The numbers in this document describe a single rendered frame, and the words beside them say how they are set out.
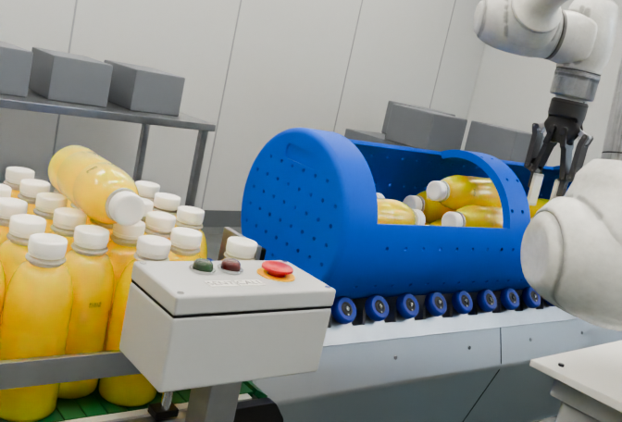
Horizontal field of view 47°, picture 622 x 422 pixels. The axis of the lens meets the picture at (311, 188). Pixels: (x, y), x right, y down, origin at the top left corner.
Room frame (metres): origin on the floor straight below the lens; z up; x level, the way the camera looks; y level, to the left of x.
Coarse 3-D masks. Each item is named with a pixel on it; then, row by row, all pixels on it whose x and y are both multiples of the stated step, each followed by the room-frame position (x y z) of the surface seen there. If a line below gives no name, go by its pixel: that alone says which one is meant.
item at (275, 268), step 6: (264, 264) 0.76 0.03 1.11; (270, 264) 0.77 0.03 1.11; (276, 264) 0.77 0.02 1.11; (282, 264) 0.78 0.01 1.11; (270, 270) 0.75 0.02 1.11; (276, 270) 0.75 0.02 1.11; (282, 270) 0.75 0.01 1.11; (288, 270) 0.76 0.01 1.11; (276, 276) 0.76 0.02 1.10; (282, 276) 0.76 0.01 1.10
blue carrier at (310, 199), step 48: (288, 144) 1.17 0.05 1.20; (336, 144) 1.11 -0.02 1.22; (384, 144) 1.34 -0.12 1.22; (288, 192) 1.15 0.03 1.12; (336, 192) 1.06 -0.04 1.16; (384, 192) 1.46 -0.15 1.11; (528, 192) 1.77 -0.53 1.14; (288, 240) 1.13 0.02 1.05; (336, 240) 1.04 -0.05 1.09; (384, 240) 1.08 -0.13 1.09; (432, 240) 1.16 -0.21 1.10; (480, 240) 1.24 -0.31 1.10; (336, 288) 1.07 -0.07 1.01; (384, 288) 1.15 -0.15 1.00; (432, 288) 1.24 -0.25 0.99; (480, 288) 1.34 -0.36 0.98
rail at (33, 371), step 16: (96, 352) 0.74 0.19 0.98; (112, 352) 0.75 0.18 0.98; (0, 368) 0.67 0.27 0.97; (16, 368) 0.68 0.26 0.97; (32, 368) 0.69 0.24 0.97; (48, 368) 0.70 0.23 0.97; (64, 368) 0.71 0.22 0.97; (80, 368) 0.72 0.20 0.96; (96, 368) 0.73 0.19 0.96; (112, 368) 0.75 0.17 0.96; (128, 368) 0.76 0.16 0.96; (0, 384) 0.67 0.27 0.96; (16, 384) 0.68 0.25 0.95; (32, 384) 0.69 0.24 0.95
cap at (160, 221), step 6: (150, 216) 0.92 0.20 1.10; (156, 216) 0.92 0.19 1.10; (162, 216) 0.93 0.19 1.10; (168, 216) 0.93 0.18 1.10; (174, 216) 0.94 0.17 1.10; (150, 222) 0.91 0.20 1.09; (156, 222) 0.91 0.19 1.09; (162, 222) 0.91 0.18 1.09; (168, 222) 0.92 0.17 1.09; (174, 222) 0.93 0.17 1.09; (150, 228) 0.91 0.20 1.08; (156, 228) 0.91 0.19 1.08; (162, 228) 0.91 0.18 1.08; (168, 228) 0.92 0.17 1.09
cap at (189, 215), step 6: (180, 210) 0.98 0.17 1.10; (186, 210) 0.99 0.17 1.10; (192, 210) 0.99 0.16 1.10; (198, 210) 1.00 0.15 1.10; (180, 216) 0.98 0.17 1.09; (186, 216) 0.98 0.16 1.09; (192, 216) 0.98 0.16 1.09; (198, 216) 0.99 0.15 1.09; (204, 216) 1.00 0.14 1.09; (186, 222) 0.98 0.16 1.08; (192, 222) 0.98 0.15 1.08; (198, 222) 0.99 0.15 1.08
